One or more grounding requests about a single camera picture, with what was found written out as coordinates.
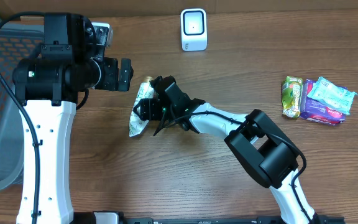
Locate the white tube with gold cap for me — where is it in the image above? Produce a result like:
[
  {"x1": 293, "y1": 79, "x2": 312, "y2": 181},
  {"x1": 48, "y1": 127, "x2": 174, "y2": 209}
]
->
[{"x1": 129, "y1": 77, "x2": 154, "y2": 138}]

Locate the green tea drink carton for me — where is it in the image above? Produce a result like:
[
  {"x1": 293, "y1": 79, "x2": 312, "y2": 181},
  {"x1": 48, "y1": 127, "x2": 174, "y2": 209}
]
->
[{"x1": 282, "y1": 76, "x2": 303, "y2": 118}]

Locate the purple snack box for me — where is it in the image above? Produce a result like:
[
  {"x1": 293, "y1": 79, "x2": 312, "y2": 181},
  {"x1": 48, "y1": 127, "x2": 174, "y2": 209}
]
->
[{"x1": 300, "y1": 79, "x2": 346, "y2": 125}]

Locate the teal tissue packet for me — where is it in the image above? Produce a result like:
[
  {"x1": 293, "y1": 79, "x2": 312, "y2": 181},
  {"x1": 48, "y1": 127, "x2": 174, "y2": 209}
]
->
[{"x1": 308, "y1": 77, "x2": 357, "y2": 115}]

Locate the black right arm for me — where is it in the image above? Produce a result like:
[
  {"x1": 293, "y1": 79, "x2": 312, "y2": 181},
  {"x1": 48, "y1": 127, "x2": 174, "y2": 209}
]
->
[{"x1": 133, "y1": 76, "x2": 318, "y2": 223}]

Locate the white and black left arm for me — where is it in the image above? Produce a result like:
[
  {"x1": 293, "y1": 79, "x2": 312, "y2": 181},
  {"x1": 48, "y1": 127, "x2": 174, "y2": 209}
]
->
[{"x1": 13, "y1": 13, "x2": 133, "y2": 224}]

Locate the brown cardboard back panel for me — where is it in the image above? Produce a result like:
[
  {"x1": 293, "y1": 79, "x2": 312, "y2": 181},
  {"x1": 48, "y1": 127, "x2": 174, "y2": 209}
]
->
[{"x1": 0, "y1": 0, "x2": 358, "y2": 19}]

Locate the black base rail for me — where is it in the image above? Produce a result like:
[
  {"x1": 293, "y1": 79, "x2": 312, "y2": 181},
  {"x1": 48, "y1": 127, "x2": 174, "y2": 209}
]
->
[{"x1": 119, "y1": 216, "x2": 285, "y2": 224}]

